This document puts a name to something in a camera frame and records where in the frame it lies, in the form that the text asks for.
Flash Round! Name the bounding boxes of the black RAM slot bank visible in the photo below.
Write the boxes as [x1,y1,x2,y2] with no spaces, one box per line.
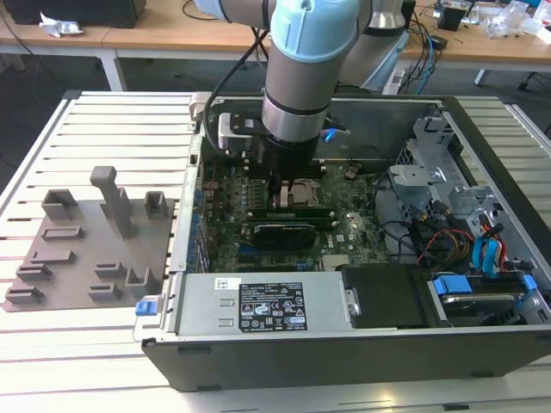
[243,157,327,178]
[243,209,339,229]

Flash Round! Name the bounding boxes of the CPU socket with metal cover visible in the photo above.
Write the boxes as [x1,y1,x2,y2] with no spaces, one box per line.
[279,178,324,212]

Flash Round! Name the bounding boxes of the black graphics card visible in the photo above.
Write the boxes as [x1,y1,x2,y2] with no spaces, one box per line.
[251,221,318,250]

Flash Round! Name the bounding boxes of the green motherboard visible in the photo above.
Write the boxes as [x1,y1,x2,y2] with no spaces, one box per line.
[200,158,388,274]

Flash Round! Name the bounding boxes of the metal drive cage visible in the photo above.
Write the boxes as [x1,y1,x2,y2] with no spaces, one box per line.
[387,105,509,225]

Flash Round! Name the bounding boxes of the white power strip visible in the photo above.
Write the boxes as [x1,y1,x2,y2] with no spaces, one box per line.
[382,71,406,94]

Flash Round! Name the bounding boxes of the black plastic air shroud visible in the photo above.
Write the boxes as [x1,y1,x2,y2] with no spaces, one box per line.
[339,265,431,330]

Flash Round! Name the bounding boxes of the grey power supply with label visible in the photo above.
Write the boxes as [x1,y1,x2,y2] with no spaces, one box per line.
[174,271,358,336]

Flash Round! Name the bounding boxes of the hard disk in blue carrier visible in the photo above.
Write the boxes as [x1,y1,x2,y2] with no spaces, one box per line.
[428,274,537,328]

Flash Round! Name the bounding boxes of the wooden desk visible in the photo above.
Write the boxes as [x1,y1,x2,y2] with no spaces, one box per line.
[399,12,551,87]
[0,12,272,91]

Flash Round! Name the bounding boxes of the black open PC case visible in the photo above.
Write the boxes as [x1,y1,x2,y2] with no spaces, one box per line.
[131,95,551,392]

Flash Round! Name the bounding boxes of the blue case latch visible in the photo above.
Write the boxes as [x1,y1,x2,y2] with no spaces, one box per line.
[134,296,157,318]

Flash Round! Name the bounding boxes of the brown parts rack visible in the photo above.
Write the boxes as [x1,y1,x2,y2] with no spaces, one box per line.
[2,165,177,313]

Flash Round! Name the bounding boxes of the black box on desk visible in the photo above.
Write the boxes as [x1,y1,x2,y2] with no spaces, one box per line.
[8,0,141,29]

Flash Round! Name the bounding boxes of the crumpled white paper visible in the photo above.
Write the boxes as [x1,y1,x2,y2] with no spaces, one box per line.
[38,11,83,39]

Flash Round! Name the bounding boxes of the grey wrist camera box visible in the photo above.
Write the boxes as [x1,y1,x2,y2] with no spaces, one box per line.
[217,112,266,154]

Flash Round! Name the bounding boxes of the black camera cable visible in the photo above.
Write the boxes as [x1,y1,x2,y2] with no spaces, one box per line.
[202,25,272,150]

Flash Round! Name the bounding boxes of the pale grey camera box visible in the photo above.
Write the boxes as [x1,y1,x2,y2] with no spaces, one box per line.
[189,92,219,125]

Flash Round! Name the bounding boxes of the black wire bundle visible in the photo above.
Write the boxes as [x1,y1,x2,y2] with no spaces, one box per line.
[369,171,417,262]

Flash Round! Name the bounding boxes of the orange and yellow wire bundle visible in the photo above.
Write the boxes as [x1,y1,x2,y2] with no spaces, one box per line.
[430,230,473,268]

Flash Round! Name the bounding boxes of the blue flat wire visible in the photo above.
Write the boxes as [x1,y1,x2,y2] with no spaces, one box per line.
[471,234,509,280]

